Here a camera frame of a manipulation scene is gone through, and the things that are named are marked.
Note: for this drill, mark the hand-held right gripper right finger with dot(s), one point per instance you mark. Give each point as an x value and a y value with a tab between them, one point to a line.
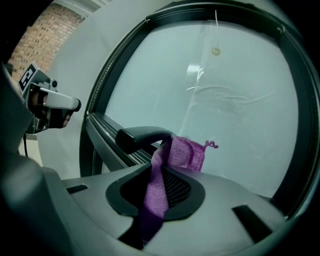
225	197

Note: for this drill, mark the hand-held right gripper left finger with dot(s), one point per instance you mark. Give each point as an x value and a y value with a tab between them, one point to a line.
95	185

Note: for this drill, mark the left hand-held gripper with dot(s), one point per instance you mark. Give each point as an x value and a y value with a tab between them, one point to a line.
26	77

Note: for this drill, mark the purple wiping cloth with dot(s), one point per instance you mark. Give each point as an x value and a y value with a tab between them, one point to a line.
155	195

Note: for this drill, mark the person's left hand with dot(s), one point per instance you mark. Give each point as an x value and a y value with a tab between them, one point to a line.
66	120

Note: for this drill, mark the black window frame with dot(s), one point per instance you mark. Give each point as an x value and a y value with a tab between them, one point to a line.
117	60

